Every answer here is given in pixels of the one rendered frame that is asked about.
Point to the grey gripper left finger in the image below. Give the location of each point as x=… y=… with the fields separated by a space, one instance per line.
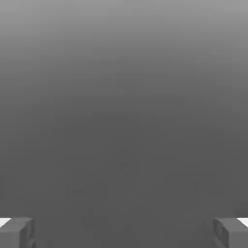
x=15 y=233

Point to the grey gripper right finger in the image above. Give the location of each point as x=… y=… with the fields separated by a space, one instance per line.
x=232 y=233

